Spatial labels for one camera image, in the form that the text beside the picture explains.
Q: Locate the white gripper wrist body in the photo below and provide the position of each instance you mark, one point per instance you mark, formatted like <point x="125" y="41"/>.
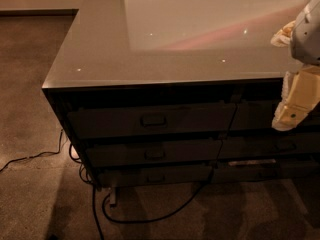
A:
<point x="307" y="37"/>

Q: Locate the drawer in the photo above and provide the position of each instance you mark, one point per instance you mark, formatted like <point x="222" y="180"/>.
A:
<point x="155" y="175"/>
<point x="254" y="115"/>
<point x="261" y="170"/>
<point x="259" y="146"/>
<point x="154" y="152"/>
<point x="151" y="120"/>

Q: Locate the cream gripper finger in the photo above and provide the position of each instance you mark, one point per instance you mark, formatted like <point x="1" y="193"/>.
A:
<point x="300" y="95"/>
<point x="283" y="37"/>

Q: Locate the dark cabinet with glossy top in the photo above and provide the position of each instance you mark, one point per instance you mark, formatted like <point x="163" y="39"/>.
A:
<point x="138" y="53"/>

